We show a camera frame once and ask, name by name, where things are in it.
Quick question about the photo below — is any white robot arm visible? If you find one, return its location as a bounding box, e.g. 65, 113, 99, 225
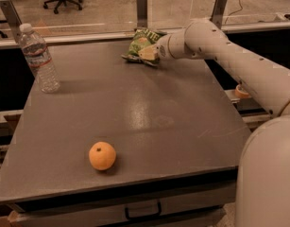
140, 19, 290, 227

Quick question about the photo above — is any black drawer handle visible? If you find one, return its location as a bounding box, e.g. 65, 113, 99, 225
124, 201, 162, 221

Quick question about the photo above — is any green jalapeno chip bag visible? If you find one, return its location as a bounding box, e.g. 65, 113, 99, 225
122, 28, 166, 67

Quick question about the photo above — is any clear plastic water bottle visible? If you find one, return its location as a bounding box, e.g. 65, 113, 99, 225
19, 24, 60, 93

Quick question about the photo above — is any orange fruit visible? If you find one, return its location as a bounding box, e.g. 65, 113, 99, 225
89, 142, 116, 170

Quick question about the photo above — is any metal bracket post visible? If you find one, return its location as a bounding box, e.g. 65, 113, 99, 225
0, 0, 22, 43
211, 0, 228, 28
136, 0, 147, 27

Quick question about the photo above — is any roll of tan tape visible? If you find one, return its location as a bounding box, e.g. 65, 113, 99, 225
235, 84, 249, 98

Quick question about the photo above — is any left metal bracket post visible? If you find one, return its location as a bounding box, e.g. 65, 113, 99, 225
0, 0, 22, 43

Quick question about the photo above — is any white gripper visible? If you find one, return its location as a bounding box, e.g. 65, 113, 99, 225
138, 35, 173, 61

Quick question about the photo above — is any middle metal bracket post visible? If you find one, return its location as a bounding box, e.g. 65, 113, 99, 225
136, 0, 147, 27

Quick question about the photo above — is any right metal bracket post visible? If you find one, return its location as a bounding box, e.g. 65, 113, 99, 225
211, 0, 228, 28

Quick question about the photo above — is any grey table drawer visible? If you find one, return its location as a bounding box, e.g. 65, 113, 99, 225
15, 182, 236, 227

